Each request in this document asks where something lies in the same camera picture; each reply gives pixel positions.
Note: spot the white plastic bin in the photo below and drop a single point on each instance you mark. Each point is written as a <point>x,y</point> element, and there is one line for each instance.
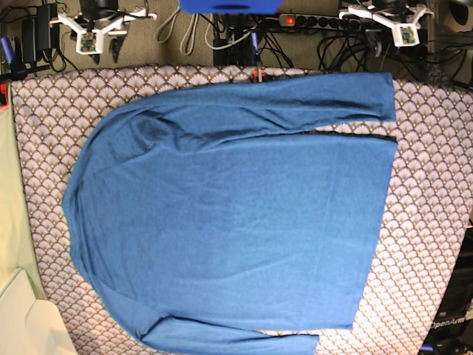
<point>30,325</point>

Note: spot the blue handled clamp left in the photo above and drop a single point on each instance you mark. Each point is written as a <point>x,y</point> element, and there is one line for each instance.
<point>18,70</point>

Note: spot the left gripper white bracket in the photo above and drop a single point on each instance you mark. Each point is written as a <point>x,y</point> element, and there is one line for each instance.
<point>404,25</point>

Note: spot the red black table clamp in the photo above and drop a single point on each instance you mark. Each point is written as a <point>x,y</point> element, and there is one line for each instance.
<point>258,75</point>

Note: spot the blue box top edge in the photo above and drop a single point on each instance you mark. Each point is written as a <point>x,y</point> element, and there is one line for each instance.
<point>231,6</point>

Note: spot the blue long-sleeve T-shirt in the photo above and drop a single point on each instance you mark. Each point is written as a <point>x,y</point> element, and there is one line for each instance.
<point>220,220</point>

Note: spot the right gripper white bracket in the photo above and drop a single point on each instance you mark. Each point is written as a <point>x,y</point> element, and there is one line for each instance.
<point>92,28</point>

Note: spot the fan-patterned tablecloth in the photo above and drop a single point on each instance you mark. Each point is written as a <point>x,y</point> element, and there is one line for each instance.
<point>426,214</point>

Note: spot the black power supply left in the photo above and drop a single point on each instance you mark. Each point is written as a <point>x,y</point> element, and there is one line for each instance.
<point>38,37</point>

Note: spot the black OpenArm base box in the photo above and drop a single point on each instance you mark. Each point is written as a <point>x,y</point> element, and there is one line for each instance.
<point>451,330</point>

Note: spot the white power strip red switch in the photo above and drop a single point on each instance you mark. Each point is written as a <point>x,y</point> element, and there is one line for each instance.
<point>318,22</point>

